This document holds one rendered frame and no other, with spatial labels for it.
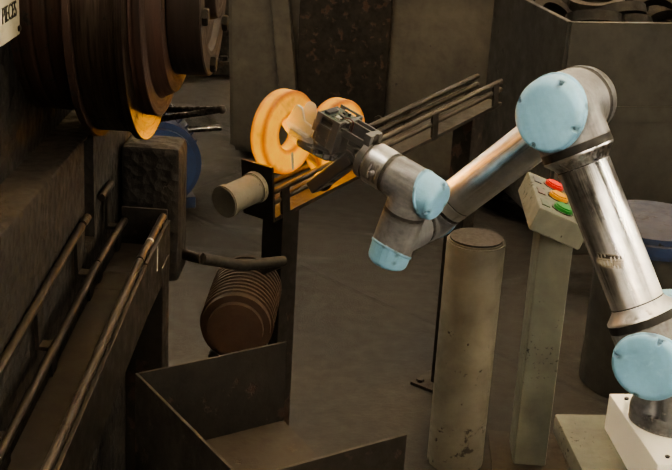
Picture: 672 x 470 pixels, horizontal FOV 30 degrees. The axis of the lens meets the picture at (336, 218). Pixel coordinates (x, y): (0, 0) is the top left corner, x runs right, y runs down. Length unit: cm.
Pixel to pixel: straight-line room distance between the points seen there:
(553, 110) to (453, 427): 93
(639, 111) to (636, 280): 196
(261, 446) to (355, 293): 202
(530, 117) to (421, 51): 250
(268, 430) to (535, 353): 115
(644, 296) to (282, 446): 70
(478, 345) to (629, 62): 152
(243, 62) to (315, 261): 113
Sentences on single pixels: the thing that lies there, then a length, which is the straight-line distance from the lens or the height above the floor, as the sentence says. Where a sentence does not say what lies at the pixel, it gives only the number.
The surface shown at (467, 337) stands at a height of 32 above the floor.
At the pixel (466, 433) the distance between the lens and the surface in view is 268.
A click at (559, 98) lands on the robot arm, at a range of 196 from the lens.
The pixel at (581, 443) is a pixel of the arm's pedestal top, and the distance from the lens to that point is 229.
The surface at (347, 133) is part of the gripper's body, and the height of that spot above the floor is 80.
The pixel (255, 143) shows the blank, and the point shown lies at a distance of 227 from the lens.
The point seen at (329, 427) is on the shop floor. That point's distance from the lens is 287.
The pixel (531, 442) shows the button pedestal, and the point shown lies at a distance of 276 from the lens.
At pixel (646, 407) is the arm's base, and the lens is 219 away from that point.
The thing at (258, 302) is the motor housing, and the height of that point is 52.
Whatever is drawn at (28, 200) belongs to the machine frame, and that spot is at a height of 87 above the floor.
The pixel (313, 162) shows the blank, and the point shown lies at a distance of 240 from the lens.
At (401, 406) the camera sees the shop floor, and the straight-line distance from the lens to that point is 298.
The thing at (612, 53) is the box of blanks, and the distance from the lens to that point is 386.
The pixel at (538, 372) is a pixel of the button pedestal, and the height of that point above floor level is 23.
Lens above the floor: 139
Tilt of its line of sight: 20 degrees down
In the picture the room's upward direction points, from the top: 3 degrees clockwise
